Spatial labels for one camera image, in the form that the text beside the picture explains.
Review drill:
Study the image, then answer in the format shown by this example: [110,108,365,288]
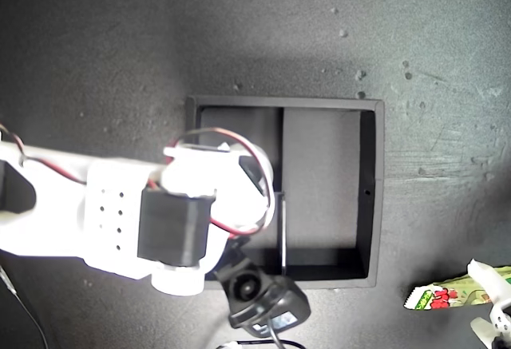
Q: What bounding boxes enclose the green printed snack bar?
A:
[402,265,511,311]

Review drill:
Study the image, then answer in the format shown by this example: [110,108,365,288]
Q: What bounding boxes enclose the black tray with wells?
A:
[184,95,386,290]

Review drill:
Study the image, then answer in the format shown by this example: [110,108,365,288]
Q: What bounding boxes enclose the red black servo wire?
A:
[165,126,277,240]
[0,121,88,185]

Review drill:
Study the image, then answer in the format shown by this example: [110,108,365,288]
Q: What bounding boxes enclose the thin grey cable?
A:
[0,264,50,349]

